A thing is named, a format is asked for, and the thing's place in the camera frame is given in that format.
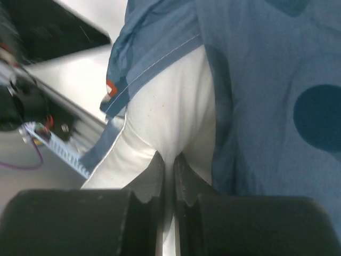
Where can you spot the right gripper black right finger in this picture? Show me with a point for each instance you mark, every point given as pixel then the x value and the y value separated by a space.
pixel 212 224

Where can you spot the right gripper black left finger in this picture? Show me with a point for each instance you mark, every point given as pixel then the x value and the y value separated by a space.
pixel 127 221

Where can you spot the white pillow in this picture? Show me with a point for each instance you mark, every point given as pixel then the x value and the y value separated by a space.
pixel 173 113

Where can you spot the blue patterned pillowcase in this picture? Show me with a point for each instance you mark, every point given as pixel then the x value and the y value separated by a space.
pixel 276 77

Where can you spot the white slotted cable duct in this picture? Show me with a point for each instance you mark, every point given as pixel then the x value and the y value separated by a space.
pixel 67 152

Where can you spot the aluminium mounting rail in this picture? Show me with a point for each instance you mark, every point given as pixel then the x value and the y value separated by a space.
pixel 80 80

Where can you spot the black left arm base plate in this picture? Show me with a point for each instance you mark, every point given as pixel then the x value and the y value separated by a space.
pixel 38 31

